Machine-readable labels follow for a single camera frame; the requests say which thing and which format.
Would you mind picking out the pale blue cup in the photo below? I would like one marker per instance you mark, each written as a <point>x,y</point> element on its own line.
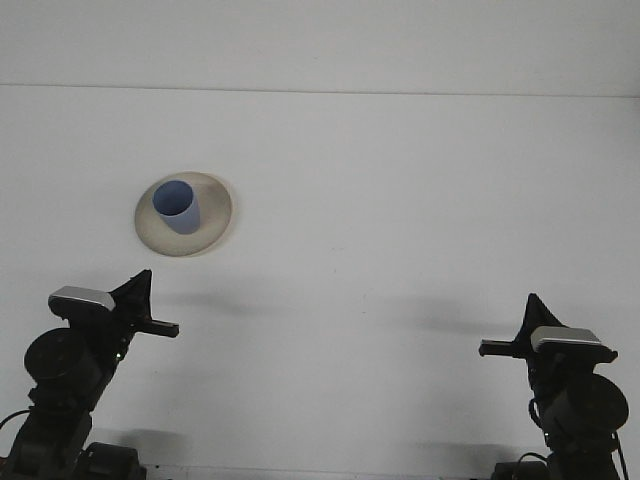
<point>177,215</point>

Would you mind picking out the pale round plate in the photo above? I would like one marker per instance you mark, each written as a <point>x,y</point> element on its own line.
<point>210,230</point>

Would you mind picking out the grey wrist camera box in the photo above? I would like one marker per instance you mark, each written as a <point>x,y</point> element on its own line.
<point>80,296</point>
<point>565,340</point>

